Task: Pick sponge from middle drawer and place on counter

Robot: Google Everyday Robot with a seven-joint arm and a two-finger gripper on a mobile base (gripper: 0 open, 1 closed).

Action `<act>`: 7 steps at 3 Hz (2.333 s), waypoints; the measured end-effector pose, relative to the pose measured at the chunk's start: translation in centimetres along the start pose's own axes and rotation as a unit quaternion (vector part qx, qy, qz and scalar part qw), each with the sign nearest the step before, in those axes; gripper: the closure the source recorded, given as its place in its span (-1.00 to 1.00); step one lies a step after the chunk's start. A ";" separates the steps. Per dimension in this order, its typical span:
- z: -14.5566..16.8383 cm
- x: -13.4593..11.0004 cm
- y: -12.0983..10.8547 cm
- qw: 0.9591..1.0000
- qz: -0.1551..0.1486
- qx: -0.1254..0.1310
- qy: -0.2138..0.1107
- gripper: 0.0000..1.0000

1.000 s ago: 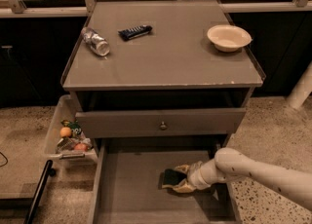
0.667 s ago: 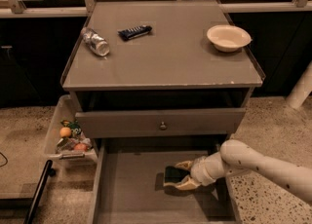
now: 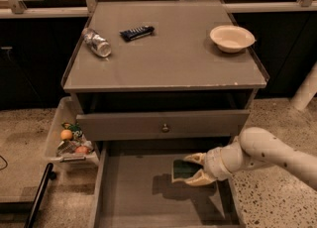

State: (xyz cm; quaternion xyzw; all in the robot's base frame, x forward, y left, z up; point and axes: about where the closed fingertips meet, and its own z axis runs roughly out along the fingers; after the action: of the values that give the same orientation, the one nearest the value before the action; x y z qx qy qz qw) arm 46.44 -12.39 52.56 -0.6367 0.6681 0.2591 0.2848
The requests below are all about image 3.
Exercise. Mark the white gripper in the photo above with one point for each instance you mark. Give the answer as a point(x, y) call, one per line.
point(213, 165)

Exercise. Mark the green yellow sponge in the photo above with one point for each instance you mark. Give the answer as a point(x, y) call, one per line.
point(182, 170)

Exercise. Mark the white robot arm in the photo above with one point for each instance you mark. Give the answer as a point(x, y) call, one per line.
point(254, 148)

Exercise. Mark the grey top drawer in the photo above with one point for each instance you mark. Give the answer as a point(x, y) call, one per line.
point(183, 124)

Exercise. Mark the round metal drawer knob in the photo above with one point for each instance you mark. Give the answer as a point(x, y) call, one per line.
point(165, 128)

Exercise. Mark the grey open middle drawer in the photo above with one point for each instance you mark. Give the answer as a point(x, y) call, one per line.
point(134, 189)

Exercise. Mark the grey drawer cabinet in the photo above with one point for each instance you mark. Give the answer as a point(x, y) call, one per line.
point(176, 68)

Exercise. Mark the red apple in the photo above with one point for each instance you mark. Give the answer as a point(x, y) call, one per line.
point(82, 150)

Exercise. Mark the green snack bag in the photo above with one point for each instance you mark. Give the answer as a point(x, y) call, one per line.
point(74, 128)

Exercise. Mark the white paper bowl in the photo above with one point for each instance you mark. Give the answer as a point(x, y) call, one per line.
point(231, 39)

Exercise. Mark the silver snack packet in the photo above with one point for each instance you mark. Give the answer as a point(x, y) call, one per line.
point(65, 147)

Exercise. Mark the clear plastic storage bin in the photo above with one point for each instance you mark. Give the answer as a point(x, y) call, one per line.
point(65, 112)

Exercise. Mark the orange fruit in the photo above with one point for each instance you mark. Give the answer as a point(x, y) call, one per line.
point(66, 134)

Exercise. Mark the dark blue snack bar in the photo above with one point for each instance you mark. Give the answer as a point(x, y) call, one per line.
point(133, 34)

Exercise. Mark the black bar foreground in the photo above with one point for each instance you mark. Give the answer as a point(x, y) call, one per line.
point(48, 174)

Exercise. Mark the crushed clear plastic bottle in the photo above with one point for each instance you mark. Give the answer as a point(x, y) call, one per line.
point(97, 44)

